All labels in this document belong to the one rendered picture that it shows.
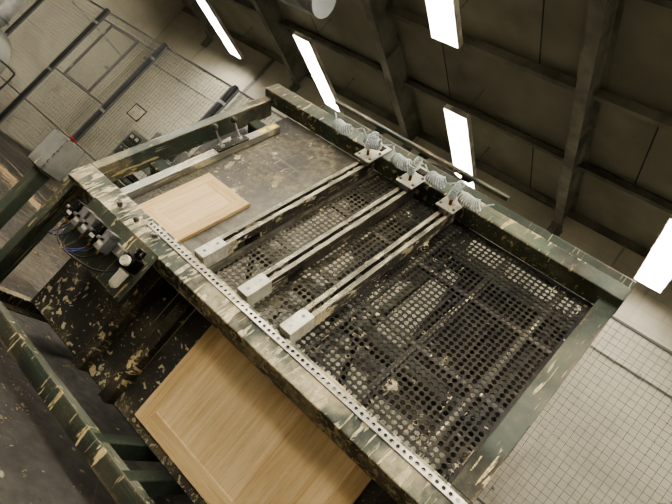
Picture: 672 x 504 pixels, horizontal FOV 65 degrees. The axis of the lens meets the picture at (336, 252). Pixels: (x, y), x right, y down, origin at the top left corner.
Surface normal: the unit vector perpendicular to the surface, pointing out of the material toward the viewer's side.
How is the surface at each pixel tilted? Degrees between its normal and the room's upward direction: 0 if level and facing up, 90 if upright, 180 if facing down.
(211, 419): 90
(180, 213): 60
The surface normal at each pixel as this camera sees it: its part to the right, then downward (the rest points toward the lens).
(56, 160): 0.72, 0.53
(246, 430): -0.27, -0.38
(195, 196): 0.09, -0.71
